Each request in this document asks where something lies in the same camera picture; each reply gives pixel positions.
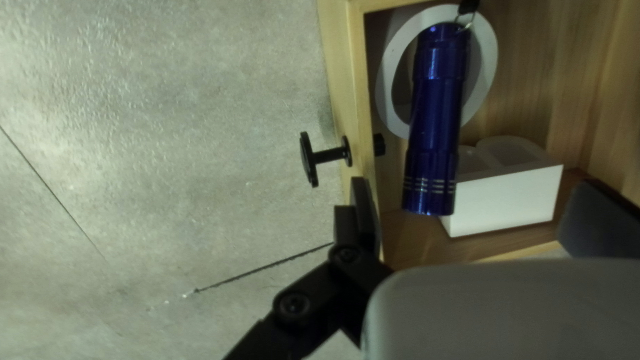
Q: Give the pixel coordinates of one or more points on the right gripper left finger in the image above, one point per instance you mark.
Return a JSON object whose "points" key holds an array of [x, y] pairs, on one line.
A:
{"points": [[345, 280]]}

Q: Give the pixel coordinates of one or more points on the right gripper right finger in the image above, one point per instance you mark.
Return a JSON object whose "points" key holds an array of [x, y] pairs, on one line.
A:
{"points": [[600, 225]]}

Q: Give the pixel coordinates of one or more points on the white letter B block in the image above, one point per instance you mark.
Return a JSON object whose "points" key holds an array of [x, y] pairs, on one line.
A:
{"points": [[500, 200]]}

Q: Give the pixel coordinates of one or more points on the wooden chest of drawers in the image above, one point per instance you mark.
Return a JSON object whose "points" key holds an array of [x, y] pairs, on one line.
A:
{"points": [[550, 75]]}

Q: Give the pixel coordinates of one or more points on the blue flashlight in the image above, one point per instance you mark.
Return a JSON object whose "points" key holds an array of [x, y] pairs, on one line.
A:
{"points": [[435, 125]]}

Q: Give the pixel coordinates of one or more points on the white letter O block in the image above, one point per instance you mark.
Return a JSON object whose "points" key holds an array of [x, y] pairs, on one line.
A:
{"points": [[485, 65]]}

